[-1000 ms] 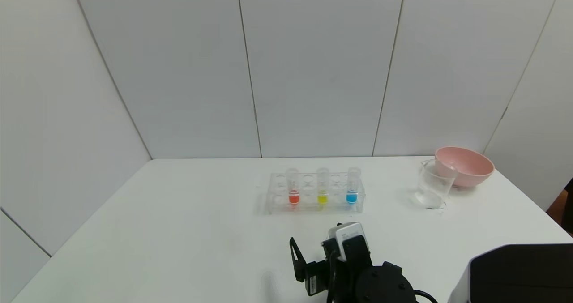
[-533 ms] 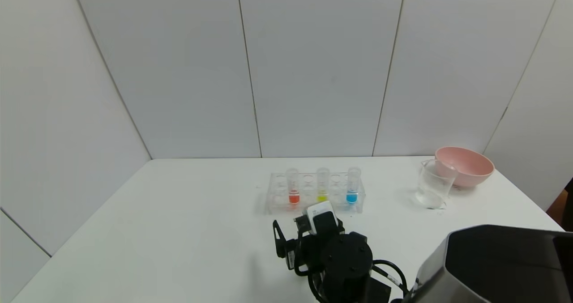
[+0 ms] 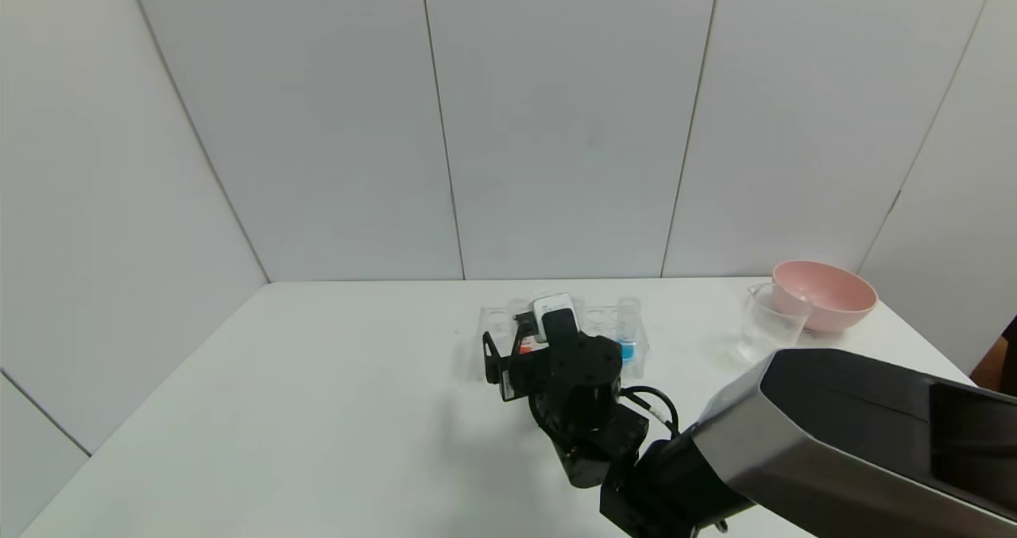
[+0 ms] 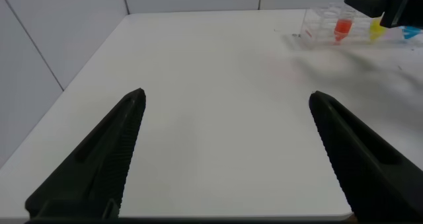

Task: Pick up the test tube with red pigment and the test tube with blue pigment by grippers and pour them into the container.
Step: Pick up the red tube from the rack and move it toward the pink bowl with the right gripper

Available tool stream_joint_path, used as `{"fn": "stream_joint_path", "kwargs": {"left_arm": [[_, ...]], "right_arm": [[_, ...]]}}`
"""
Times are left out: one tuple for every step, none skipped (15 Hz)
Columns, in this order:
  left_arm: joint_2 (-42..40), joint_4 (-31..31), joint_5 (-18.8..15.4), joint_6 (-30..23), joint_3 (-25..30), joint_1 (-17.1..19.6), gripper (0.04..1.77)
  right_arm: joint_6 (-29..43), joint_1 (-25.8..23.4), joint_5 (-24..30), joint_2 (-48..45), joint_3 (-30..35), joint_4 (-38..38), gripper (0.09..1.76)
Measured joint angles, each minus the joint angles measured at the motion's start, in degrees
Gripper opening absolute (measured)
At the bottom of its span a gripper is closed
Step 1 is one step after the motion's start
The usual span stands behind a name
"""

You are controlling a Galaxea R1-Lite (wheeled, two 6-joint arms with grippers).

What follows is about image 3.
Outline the test tube with red pigment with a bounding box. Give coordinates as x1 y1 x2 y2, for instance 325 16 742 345
507 297 549 356

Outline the test tube with blue pigment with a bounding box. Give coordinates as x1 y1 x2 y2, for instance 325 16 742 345
616 297 641 364

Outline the clear plastic test tube rack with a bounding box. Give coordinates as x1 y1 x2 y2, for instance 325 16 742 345
479 304 651 381

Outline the clear glass beaker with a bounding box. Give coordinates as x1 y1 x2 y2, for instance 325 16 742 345
737 282 813 364

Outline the pink bowl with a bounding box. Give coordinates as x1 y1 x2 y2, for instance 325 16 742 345
772 260 879 334

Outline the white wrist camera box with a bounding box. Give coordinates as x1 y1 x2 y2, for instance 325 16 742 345
531 292 581 343

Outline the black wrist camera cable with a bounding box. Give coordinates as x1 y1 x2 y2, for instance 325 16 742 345
620 385 681 437

